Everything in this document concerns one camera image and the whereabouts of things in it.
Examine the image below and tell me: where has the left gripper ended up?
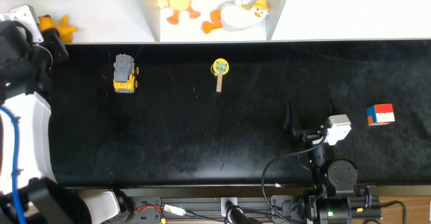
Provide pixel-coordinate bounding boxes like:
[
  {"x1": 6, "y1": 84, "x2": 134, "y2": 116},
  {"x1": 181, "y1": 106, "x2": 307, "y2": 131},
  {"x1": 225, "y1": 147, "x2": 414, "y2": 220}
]
[{"x1": 0, "y1": 20, "x2": 70, "y2": 71}]

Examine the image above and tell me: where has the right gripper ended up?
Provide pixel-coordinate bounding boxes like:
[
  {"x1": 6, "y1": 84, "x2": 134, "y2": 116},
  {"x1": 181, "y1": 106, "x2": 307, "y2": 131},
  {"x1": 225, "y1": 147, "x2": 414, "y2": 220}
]
[{"x1": 281, "y1": 100, "x2": 338, "y2": 143}]

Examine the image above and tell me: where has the yellow rubber duck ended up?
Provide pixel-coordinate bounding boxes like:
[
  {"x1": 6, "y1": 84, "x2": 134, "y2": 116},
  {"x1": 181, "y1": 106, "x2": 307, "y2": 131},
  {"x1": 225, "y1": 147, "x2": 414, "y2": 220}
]
[{"x1": 37, "y1": 14, "x2": 77, "y2": 44}]

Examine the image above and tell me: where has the white shelf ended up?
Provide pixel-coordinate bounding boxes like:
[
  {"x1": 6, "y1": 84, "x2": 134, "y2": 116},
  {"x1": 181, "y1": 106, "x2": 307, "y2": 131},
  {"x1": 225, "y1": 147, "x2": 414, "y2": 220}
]
[{"x1": 0, "y1": 0, "x2": 431, "y2": 45}]

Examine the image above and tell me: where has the many-coloured puzzle cube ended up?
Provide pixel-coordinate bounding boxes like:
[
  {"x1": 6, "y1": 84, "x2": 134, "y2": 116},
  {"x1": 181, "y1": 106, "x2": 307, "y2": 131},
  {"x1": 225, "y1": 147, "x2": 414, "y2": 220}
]
[{"x1": 366, "y1": 103, "x2": 396, "y2": 127}]

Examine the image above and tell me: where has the grey and yellow toy truck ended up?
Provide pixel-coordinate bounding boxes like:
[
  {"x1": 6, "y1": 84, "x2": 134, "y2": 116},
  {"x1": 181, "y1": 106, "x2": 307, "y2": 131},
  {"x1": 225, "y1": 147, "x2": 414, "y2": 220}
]
[{"x1": 112, "y1": 52, "x2": 140, "y2": 94}]

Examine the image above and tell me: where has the yellow wooden rattle toy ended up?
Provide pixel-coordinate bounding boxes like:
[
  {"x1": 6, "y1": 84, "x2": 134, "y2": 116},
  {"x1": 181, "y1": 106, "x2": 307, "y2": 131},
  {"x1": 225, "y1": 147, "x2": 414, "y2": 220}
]
[{"x1": 210, "y1": 57, "x2": 230, "y2": 94}]

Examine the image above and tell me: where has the white plush duck yellow hat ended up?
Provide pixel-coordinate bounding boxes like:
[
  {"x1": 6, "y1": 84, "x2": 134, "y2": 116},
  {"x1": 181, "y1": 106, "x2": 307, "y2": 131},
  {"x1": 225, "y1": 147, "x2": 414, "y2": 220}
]
[{"x1": 201, "y1": 0, "x2": 271, "y2": 35}]

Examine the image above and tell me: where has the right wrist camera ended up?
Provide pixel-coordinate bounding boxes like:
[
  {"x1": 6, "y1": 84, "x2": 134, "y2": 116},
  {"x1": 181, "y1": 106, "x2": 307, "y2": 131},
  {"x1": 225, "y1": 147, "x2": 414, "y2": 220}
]
[{"x1": 324, "y1": 114, "x2": 352, "y2": 147}]

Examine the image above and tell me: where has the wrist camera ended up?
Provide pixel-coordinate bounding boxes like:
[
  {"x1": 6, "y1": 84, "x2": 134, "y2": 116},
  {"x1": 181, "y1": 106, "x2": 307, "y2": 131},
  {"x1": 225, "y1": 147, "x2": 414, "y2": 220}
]
[
  {"x1": 0, "y1": 4, "x2": 45, "y2": 44},
  {"x1": 324, "y1": 114, "x2": 352, "y2": 147}
]

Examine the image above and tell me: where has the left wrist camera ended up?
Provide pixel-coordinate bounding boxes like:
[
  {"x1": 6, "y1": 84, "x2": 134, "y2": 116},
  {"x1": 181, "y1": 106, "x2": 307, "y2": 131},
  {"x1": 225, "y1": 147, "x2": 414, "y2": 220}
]
[{"x1": 0, "y1": 4, "x2": 45, "y2": 44}]

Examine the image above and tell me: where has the black cable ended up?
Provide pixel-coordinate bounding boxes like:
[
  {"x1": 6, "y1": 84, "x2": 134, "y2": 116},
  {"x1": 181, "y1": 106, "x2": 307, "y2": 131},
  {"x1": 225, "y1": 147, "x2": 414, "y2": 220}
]
[{"x1": 261, "y1": 133, "x2": 328, "y2": 223}]

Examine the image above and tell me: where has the blue cable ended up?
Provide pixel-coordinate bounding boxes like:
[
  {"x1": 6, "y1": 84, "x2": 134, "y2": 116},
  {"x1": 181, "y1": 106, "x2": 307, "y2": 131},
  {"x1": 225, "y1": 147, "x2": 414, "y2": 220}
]
[{"x1": 0, "y1": 105, "x2": 28, "y2": 224}]

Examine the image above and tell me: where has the mounting rail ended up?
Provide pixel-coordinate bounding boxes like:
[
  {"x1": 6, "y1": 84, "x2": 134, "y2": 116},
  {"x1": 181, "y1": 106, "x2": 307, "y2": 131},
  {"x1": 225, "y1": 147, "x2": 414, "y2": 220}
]
[{"x1": 127, "y1": 194, "x2": 409, "y2": 224}]

